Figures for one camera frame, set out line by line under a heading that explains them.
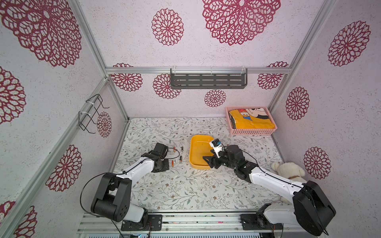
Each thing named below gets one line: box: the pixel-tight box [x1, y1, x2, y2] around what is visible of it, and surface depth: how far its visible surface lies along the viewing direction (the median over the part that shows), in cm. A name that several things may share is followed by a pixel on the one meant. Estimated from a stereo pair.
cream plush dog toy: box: [270, 161, 308, 183], surface depth 85 cm
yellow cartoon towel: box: [228, 107, 276, 129], surface depth 112 cm
